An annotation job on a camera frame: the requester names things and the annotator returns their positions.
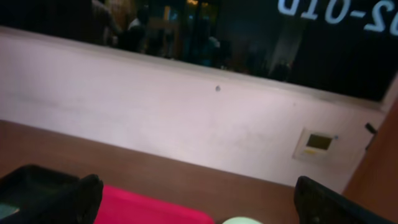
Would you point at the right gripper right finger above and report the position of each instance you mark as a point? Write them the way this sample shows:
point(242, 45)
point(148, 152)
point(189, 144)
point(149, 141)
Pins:
point(317, 204)

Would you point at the white wall control panel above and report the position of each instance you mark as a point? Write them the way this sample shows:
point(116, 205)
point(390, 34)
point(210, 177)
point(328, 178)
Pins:
point(314, 146)

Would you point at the red plastic tray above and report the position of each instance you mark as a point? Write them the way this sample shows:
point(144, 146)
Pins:
point(119, 206)

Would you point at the black plastic tray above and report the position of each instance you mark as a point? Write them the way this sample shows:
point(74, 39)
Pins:
point(30, 185)

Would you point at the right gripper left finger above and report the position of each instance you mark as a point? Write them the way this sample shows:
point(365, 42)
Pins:
point(77, 204)

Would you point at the dark window pane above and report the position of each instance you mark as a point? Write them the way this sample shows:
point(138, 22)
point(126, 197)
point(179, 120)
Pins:
point(346, 47)

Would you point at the black door handle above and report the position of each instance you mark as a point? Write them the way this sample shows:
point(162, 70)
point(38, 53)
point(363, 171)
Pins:
point(372, 130)

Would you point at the pale green plate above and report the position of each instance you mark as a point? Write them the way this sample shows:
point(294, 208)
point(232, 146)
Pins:
point(241, 220)

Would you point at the brown wooden door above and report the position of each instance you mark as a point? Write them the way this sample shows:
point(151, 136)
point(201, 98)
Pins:
point(374, 183)

